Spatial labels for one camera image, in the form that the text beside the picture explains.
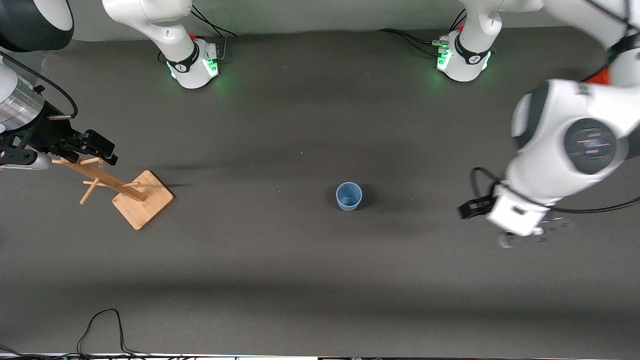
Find light blue cup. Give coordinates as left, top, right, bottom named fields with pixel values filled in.
left=335, top=181, right=364, bottom=213

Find wooden cup stand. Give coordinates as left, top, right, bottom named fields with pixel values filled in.
left=52, top=156, right=175, bottom=231

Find orange can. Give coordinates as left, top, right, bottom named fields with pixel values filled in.
left=581, top=68, right=614, bottom=87

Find black right arm base cables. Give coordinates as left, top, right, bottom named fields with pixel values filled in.
left=189, top=7, right=237, bottom=62

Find black arm base cables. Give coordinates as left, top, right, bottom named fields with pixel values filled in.
left=377, top=9, right=468, bottom=57
left=189, top=7, right=237, bottom=62

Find thin black looped cable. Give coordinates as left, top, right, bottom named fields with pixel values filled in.
left=76, top=308, right=151, bottom=357

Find black left arm base cables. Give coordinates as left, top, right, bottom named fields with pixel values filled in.
left=377, top=9, right=468, bottom=57

